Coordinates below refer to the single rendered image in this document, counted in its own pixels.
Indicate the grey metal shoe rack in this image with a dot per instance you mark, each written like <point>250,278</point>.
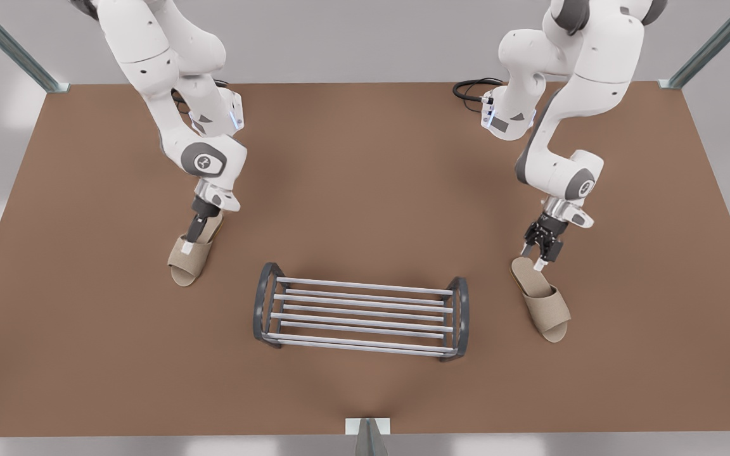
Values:
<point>361,311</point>

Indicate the silver frame post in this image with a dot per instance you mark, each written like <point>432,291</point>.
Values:
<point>13,45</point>
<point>368,436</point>
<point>710,44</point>

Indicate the beige slipper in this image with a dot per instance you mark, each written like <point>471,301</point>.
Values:
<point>192,253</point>
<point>542,301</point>

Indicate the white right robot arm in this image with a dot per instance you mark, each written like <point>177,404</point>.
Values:
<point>168,82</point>

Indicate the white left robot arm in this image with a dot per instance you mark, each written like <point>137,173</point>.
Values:
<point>583,76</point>

